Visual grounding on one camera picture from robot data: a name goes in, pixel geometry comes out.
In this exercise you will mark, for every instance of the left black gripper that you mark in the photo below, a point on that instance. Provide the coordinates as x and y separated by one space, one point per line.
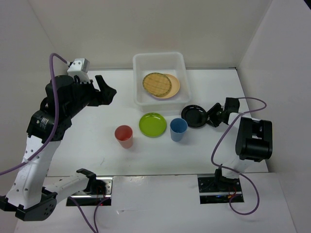
104 96

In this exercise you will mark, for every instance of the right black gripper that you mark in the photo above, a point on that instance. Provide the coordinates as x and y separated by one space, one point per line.
211 112

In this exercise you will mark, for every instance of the black plastic plate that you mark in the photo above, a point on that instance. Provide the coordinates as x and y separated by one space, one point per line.
194 115

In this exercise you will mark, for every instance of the round woven bamboo coaster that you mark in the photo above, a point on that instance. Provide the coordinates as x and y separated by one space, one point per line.
157 84

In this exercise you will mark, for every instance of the orange plastic plate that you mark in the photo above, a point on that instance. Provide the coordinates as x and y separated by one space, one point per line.
175 86

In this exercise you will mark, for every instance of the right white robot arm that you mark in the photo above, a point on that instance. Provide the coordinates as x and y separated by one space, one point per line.
254 142

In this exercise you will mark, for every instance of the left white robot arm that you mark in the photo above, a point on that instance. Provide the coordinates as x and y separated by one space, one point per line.
29 198

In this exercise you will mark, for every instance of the clear plastic bin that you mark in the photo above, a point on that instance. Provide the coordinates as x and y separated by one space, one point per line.
162 62

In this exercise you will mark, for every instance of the blue plastic cup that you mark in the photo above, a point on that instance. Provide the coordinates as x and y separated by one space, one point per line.
178 127

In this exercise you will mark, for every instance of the red plastic cup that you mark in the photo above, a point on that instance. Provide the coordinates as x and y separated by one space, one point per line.
124 135

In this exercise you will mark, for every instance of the green plastic plate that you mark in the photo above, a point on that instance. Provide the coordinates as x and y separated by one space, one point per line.
152 125

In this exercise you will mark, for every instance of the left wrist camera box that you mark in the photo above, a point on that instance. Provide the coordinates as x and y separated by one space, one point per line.
78 70

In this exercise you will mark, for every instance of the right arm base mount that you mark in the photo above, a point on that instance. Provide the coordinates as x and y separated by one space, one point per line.
211 192

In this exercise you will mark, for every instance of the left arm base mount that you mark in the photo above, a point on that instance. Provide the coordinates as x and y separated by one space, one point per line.
99 193

